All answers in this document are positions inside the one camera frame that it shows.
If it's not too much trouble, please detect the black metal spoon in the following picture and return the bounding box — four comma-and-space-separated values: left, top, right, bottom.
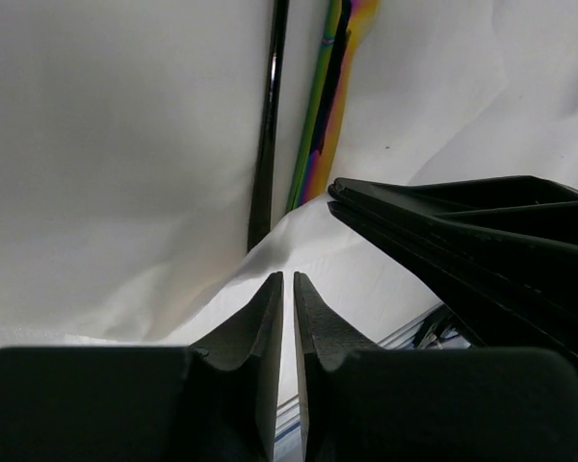
247, 0, 290, 251

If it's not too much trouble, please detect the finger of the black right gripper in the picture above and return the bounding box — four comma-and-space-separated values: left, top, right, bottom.
328, 176, 578, 246
329, 201, 578, 368

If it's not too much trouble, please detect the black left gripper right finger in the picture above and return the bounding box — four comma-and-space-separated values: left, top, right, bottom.
293, 272, 578, 461

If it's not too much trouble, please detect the white paper napkin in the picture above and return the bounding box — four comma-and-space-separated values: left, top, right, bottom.
0, 1, 578, 347

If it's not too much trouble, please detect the iridescent rainbow steak knife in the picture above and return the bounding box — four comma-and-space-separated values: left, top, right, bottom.
285, 0, 381, 213

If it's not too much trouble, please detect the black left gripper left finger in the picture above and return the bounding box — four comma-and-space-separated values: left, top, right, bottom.
0, 272, 283, 461

